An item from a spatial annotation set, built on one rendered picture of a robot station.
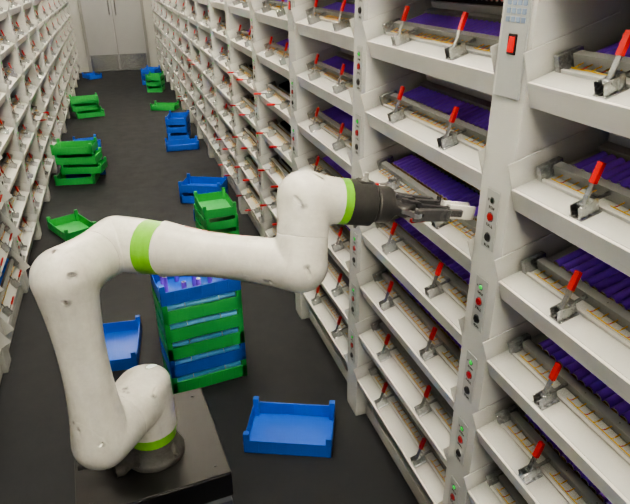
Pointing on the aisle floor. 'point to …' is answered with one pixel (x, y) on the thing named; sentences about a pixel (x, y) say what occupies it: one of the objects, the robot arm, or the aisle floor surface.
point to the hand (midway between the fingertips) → (456, 210)
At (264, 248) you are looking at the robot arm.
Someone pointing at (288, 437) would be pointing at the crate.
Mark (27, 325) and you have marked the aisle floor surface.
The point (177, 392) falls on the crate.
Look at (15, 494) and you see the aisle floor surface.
